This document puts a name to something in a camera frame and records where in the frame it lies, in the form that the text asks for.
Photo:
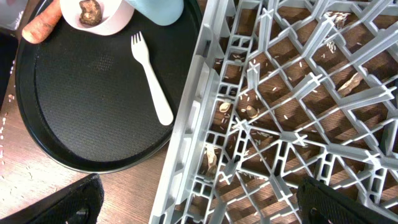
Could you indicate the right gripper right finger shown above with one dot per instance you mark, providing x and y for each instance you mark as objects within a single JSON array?
[{"x": 319, "y": 203}]

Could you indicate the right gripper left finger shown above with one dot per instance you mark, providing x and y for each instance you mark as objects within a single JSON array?
[{"x": 79, "y": 202}]

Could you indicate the white plastic fork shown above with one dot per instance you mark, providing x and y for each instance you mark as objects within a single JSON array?
[{"x": 140, "y": 52}]

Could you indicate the orange carrot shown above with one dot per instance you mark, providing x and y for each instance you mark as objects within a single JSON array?
[{"x": 37, "y": 30}]

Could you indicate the brown food scrap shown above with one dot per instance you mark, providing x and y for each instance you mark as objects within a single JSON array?
[{"x": 91, "y": 13}]

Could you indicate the pink bowl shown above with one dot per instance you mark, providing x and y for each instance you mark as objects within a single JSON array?
[{"x": 116, "y": 14}]

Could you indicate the light blue plastic cup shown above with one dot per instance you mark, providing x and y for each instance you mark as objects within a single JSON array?
[{"x": 160, "y": 12}]

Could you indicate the grey dishwasher rack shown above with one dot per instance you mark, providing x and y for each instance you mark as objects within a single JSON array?
[{"x": 279, "y": 91}]

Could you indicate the clear plastic waste bin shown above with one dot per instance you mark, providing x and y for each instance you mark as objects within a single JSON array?
[{"x": 11, "y": 12}]

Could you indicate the round black serving tray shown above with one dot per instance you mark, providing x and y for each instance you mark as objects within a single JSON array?
[{"x": 85, "y": 100}]

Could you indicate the black rectangular tray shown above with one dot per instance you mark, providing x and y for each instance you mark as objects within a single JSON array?
[{"x": 9, "y": 45}]

